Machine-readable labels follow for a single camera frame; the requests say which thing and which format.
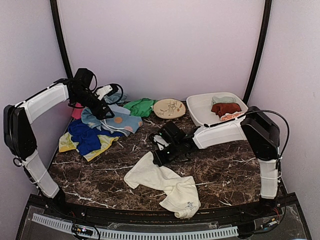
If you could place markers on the black right corner post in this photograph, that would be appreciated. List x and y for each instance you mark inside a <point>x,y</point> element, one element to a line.
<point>259,50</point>

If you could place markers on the light blue crumpled cloth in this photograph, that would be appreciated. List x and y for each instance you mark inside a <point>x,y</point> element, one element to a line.
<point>116,98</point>

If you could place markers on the pale green rolled towel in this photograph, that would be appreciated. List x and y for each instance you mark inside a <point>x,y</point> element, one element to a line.
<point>223,100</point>

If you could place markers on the small green circuit board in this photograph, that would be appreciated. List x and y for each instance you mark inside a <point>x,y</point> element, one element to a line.
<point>81,231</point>

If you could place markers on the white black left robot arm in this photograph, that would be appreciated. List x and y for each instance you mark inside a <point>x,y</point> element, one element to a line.
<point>19,136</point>

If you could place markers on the light blue dotted towel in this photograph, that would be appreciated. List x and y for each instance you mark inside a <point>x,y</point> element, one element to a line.
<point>122,121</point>

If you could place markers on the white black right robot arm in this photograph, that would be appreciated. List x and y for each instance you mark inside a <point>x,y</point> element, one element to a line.
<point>265,132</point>

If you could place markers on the yellow white cloth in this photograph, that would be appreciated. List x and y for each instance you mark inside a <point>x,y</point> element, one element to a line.
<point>65,144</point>

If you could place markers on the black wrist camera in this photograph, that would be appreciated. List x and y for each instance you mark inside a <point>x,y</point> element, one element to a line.
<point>85,75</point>
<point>171,133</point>

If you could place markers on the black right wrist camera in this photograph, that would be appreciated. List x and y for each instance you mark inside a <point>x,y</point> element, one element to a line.
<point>171,133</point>

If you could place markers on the white slotted cable duct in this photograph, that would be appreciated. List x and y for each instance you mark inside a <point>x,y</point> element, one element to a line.
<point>123,231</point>

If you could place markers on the cream white embroidered towel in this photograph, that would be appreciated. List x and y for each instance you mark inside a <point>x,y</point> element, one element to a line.
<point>181,192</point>

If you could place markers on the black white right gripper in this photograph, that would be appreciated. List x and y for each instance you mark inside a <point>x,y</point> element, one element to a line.
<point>161,161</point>

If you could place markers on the dark blue towel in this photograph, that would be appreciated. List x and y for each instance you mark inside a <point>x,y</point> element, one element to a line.
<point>86,138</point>

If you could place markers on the beige round embroidered cloth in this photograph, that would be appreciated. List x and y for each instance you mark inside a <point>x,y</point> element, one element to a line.
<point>169,109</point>

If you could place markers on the black table front rail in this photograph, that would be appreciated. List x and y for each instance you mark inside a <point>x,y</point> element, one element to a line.
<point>239,214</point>

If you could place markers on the white plastic tub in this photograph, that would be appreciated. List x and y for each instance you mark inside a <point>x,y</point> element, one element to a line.
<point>200,105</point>

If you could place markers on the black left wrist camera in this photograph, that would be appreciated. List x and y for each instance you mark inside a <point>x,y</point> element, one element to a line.
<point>85,75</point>

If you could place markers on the rust brown rolled towel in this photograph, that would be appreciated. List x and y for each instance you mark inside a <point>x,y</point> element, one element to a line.
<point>220,109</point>

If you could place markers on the orange bunny pattern towel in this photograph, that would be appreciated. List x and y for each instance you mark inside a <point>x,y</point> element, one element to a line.
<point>230,116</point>

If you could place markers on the green cloth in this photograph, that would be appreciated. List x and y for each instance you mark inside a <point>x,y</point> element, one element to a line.
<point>140,108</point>

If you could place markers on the pink cloth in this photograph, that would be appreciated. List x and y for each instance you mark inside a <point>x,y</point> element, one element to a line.
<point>77,111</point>

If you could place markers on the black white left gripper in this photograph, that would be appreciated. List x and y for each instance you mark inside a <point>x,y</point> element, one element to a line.
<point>102,112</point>

